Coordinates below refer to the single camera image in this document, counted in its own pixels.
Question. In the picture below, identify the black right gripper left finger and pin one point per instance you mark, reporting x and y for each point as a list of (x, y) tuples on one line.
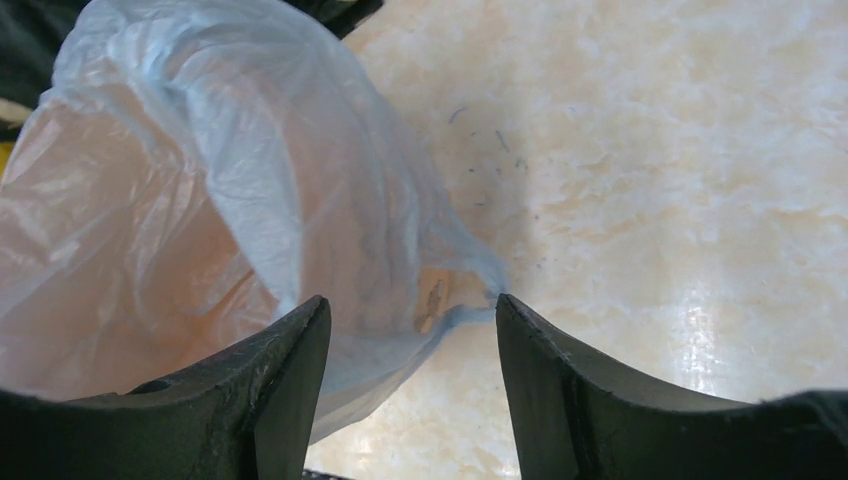
[(245, 412)]

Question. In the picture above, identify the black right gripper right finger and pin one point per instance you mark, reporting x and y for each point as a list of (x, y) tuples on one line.
[(578, 413)]

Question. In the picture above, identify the light blue trash bag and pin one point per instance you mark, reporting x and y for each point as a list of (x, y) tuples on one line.
[(195, 171)]

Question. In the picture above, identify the black floral pillow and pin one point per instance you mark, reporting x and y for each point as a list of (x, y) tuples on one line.
[(32, 33)]

